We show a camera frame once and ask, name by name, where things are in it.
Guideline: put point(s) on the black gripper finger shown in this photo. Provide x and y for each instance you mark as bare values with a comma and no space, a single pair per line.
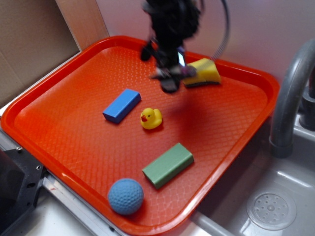
148,51
170,84

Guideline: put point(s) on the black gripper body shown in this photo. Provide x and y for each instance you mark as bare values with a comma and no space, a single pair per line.
172,21

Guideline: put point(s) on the brown wood chip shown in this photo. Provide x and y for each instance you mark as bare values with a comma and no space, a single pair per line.
177,72

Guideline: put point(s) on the yellow sponge with dark pad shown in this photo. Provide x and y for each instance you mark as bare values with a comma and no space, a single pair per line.
205,73

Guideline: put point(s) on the yellow rubber duck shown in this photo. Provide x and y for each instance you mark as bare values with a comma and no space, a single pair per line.
150,118

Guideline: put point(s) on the blue rectangular block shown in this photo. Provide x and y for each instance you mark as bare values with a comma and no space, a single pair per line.
121,106

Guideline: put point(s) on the red plastic tray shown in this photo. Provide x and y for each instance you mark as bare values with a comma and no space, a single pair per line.
60,122

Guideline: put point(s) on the green rectangular block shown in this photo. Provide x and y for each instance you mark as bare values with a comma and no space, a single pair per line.
168,165

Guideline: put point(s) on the brown cardboard panel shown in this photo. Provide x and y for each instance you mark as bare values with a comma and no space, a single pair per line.
36,36

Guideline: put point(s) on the blue dimpled ball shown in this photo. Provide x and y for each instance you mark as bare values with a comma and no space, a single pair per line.
126,196

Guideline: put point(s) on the grey toy faucet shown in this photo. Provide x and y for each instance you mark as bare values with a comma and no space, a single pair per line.
297,92

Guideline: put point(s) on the grey plastic sink basin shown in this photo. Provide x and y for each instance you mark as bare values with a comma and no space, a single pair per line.
260,195

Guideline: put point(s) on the aluminium frame rail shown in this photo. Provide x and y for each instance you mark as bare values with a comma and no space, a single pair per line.
59,211

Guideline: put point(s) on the black metal bracket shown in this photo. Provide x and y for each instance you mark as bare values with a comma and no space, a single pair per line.
21,177

